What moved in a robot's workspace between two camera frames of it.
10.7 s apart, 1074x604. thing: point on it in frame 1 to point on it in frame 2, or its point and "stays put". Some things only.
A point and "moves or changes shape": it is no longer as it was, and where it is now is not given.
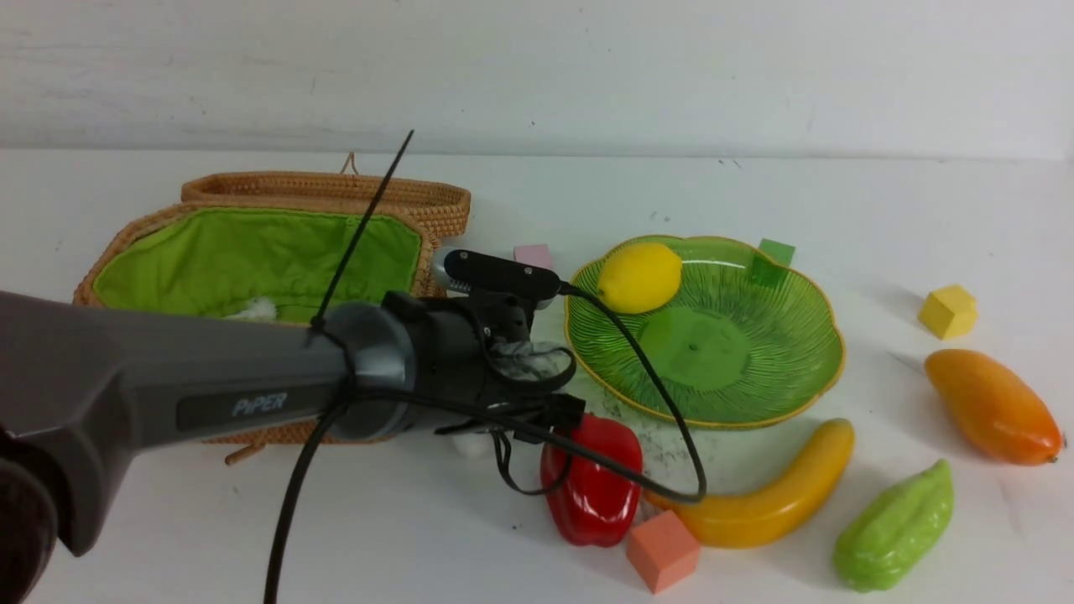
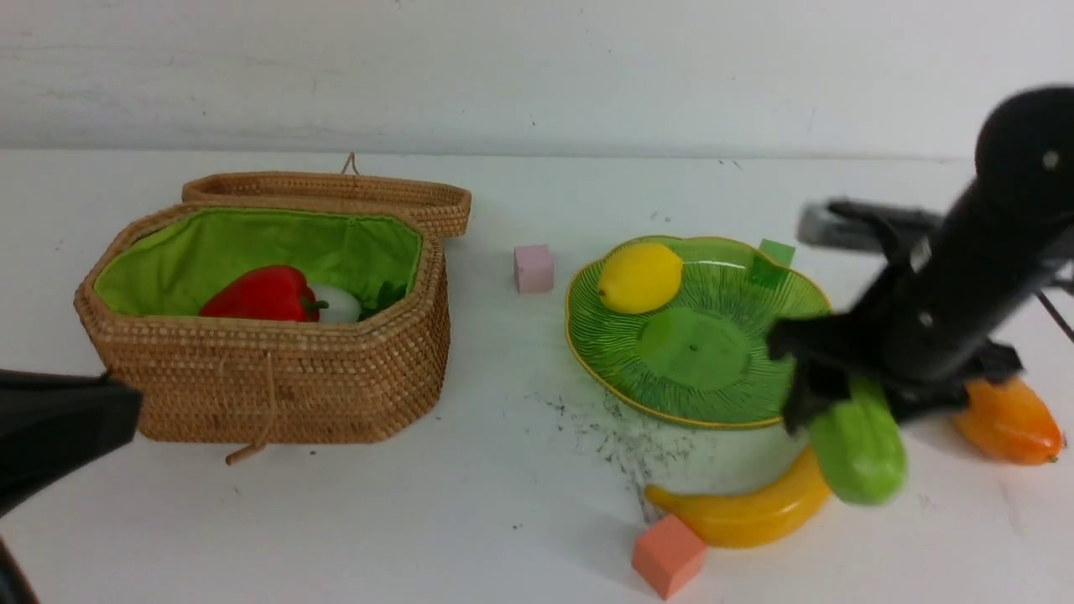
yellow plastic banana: x=774 y=505 stays put
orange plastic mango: x=1002 y=413 stays put
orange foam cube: x=662 y=549 stays put
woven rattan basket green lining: x=275 y=265 stays put
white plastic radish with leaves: x=472 y=445 moves or changes shape
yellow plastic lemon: x=638 y=278 stays put
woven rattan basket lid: x=442 y=205 stays put
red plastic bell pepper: x=593 y=499 to x=276 y=292
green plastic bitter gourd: x=894 y=530 to x=861 y=446
